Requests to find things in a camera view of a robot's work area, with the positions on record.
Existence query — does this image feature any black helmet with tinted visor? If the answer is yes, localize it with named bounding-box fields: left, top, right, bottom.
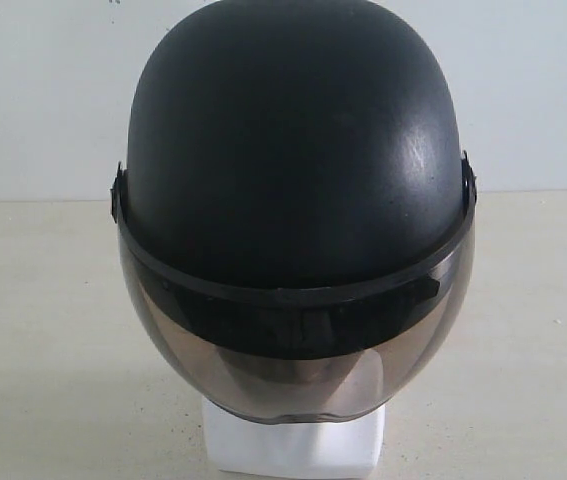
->
left=112, top=1, right=476, bottom=425

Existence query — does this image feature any white mannequin head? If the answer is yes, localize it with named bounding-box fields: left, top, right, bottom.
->
left=202, top=399, right=385, bottom=479

